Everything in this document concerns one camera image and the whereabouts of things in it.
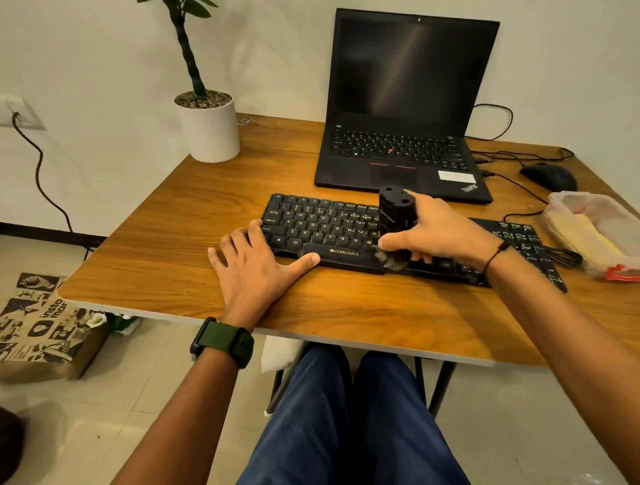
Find black looped laptop cable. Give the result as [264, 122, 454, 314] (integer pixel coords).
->
[465, 103, 515, 143]

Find person's right forearm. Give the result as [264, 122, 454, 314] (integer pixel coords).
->
[485, 244, 640, 485]

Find green potted plant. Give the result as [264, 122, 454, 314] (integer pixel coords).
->
[137, 0, 219, 99]

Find printed brown paper bag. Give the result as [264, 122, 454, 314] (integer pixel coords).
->
[0, 272, 111, 380]

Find person's blue jeans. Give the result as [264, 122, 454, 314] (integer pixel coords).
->
[235, 344, 471, 485]

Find black wall power cable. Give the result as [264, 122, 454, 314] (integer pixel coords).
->
[11, 112, 96, 263]

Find black woven basket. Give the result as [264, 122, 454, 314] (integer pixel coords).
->
[0, 407, 26, 483]

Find white seat chair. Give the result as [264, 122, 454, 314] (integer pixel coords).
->
[261, 335, 309, 418]

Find black computer mouse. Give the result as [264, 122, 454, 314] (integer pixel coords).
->
[519, 162, 579, 194]

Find green strap smartwatch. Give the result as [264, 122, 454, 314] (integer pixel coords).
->
[189, 317, 255, 370]

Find person's left hand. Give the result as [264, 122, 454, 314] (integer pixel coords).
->
[207, 219, 321, 333]

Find black keyboard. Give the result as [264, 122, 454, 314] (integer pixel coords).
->
[261, 193, 569, 294]

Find black metal table leg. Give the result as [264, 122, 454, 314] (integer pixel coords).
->
[413, 355, 457, 420]

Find yellow cloth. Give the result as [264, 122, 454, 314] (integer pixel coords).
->
[545, 212, 626, 276]

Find white wall socket panel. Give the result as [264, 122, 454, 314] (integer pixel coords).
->
[0, 95, 47, 132]

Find clear plastic box red latches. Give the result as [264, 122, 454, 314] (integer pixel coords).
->
[542, 191, 640, 284]

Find black mouse cable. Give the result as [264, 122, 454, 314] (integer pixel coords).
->
[471, 147, 576, 169]

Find black laptop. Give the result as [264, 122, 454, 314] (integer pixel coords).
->
[313, 7, 501, 205]

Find person's left forearm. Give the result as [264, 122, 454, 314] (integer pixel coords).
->
[111, 347, 241, 485]

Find black cleaning brush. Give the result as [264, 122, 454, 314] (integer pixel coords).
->
[373, 185, 419, 272]

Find person's right hand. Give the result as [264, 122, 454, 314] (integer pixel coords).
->
[377, 189, 503, 273]

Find black cord bracelet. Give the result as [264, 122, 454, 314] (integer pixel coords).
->
[481, 241, 512, 276]

